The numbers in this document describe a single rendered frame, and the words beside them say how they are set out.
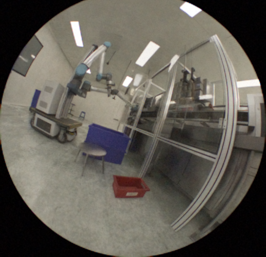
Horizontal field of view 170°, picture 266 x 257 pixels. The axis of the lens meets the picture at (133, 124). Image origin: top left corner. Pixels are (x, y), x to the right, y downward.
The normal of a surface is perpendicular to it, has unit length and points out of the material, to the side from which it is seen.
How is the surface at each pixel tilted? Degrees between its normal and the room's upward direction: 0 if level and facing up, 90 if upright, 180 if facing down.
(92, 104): 90
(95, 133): 90
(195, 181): 90
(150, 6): 180
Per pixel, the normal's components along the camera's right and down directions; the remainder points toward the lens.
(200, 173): -0.90, -0.32
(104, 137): 0.32, 0.08
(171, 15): -0.33, 0.95
